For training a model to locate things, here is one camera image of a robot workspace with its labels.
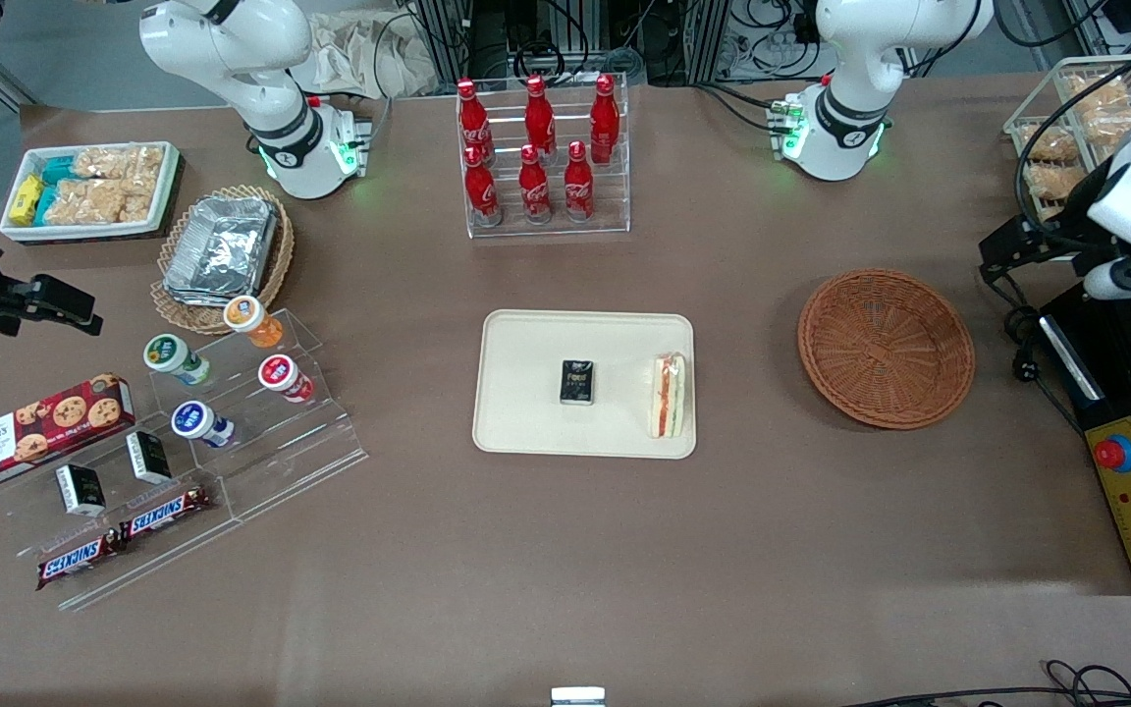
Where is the triangle sandwich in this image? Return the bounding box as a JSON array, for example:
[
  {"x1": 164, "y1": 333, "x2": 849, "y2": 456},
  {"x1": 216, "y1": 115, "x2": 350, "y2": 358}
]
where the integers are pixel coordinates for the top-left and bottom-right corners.
[{"x1": 648, "y1": 353, "x2": 687, "y2": 440}]

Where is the white snack tray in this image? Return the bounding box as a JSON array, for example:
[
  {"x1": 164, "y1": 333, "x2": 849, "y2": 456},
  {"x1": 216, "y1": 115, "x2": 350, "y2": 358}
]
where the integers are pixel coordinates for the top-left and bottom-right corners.
[{"x1": 0, "y1": 140, "x2": 182, "y2": 244}]

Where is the brown wicker basket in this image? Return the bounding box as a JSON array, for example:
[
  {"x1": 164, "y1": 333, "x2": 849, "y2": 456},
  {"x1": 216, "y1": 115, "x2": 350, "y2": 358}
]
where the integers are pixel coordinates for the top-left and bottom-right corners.
[{"x1": 797, "y1": 270, "x2": 976, "y2": 431}]

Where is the light wicker basket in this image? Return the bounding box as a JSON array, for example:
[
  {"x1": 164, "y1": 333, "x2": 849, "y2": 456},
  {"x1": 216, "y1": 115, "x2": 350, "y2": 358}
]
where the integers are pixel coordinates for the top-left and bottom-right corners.
[{"x1": 150, "y1": 185, "x2": 296, "y2": 336}]

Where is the cream rectangular tray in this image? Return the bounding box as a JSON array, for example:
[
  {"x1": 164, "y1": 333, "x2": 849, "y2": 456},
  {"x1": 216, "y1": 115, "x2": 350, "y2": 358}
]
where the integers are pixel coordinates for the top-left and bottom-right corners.
[{"x1": 472, "y1": 309, "x2": 698, "y2": 461}]

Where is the yellow snack pack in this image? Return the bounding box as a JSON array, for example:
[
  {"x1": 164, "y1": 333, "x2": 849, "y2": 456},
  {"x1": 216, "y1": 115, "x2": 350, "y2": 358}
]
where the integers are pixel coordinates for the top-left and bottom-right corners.
[{"x1": 11, "y1": 175, "x2": 44, "y2": 225}]

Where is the clear rice cracker bag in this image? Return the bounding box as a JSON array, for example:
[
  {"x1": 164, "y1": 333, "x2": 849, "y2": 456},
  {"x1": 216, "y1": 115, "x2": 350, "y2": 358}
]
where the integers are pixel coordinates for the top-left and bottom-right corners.
[
  {"x1": 45, "y1": 179, "x2": 156, "y2": 225},
  {"x1": 73, "y1": 145, "x2": 166, "y2": 183}
]

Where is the green lid gum jar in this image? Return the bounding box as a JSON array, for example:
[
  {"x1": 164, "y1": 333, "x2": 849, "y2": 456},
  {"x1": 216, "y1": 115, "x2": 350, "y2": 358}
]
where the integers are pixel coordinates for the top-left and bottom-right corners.
[{"x1": 142, "y1": 334, "x2": 213, "y2": 387}]

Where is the black appliance with yellow panel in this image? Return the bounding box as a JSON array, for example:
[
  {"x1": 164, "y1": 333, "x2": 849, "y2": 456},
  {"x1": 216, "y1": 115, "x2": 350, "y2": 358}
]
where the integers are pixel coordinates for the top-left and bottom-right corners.
[{"x1": 1037, "y1": 280, "x2": 1131, "y2": 596}]

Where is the red Walkers cookie box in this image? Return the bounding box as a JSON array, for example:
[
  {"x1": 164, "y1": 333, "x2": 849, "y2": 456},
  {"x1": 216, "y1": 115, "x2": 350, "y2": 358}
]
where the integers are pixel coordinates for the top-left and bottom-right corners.
[{"x1": 0, "y1": 373, "x2": 136, "y2": 494}]

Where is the small black white box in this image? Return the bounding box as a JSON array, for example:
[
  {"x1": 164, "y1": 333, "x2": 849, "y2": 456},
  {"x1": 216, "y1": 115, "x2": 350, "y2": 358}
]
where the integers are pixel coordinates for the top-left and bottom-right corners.
[
  {"x1": 126, "y1": 430, "x2": 172, "y2": 484},
  {"x1": 55, "y1": 463, "x2": 107, "y2": 517}
]

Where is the blue lid gum jar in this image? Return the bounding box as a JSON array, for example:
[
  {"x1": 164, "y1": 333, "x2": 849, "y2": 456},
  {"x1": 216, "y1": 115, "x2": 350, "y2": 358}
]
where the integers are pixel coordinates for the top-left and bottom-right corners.
[{"x1": 170, "y1": 401, "x2": 236, "y2": 450}]

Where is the orange lid gum jar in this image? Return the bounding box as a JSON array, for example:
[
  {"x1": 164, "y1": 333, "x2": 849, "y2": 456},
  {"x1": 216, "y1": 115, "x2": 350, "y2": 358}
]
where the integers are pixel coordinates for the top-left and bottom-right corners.
[{"x1": 223, "y1": 296, "x2": 285, "y2": 350}]

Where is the red lid gum jar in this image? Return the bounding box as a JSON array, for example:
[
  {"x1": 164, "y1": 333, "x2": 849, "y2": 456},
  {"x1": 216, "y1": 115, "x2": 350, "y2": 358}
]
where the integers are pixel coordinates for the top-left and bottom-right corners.
[{"x1": 258, "y1": 354, "x2": 315, "y2": 404}]

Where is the Snickers chocolate bar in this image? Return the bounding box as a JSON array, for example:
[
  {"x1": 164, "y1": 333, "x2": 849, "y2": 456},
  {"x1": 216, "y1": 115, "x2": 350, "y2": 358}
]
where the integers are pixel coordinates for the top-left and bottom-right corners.
[
  {"x1": 35, "y1": 530, "x2": 125, "y2": 592},
  {"x1": 119, "y1": 486, "x2": 215, "y2": 543}
]

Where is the clear acrylic stepped display stand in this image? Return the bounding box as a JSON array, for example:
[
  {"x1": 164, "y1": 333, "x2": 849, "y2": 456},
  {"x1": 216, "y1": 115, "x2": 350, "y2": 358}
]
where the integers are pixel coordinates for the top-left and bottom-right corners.
[{"x1": 0, "y1": 309, "x2": 368, "y2": 612}]

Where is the white cloth bag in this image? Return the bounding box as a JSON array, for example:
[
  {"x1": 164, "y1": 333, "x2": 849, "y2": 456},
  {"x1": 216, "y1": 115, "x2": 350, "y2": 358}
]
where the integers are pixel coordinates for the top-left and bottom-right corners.
[{"x1": 310, "y1": 10, "x2": 439, "y2": 99}]

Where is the clear acrylic bottle rack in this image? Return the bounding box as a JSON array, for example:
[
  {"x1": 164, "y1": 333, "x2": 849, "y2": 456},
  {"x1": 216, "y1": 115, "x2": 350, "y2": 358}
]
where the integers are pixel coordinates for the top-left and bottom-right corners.
[{"x1": 456, "y1": 74, "x2": 631, "y2": 240}]

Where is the red cola bottle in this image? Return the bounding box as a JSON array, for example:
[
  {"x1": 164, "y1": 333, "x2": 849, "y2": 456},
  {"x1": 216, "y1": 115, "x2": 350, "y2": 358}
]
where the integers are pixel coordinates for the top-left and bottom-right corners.
[
  {"x1": 463, "y1": 145, "x2": 503, "y2": 227},
  {"x1": 564, "y1": 140, "x2": 596, "y2": 222},
  {"x1": 518, "y1": 144, "x2": 553, "y2": 225},
  {"x1": 456, "y1": 79, "x2": 490, "y2": 163},
  {"x1": 524, "y1": 75, "x2": 557, "y2": 158},
  {"x1": 590, "y1": 74, "x2": 620, "y2": 163}
]

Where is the black card box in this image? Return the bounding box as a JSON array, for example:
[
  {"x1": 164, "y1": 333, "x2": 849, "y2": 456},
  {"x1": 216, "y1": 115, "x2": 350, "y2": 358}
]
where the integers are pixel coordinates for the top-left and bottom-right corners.
[{"x1": 560, "y1": 359, "x2": 598, "y2": 407}]

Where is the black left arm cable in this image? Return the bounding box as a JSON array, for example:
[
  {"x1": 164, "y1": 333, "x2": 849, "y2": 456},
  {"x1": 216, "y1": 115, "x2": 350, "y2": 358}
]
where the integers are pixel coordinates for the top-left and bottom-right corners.
[{"x1": 1013, "y1": 44, "x2": 1131, "y2": 232}]

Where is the black power cable with plug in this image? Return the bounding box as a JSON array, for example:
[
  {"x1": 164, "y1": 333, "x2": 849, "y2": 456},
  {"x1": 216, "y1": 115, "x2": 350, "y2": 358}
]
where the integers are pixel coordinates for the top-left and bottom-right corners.
[{"x1": 978, "y1": 263, "x2": 1082, "y2": 433}]

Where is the white wire rack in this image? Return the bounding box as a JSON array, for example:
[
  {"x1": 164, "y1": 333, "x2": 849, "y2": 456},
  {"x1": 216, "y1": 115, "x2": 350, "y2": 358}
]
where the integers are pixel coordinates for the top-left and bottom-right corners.
[{"x1": 1004, "y1": 54, "x2": 1131, "y2": 237}]

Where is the aluminium frame equipment rack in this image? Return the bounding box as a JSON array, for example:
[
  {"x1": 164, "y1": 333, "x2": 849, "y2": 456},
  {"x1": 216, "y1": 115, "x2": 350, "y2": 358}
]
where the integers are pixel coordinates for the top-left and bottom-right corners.
[{"x1": 408, "y1": 0, "x2": 822, "y2": 87}]

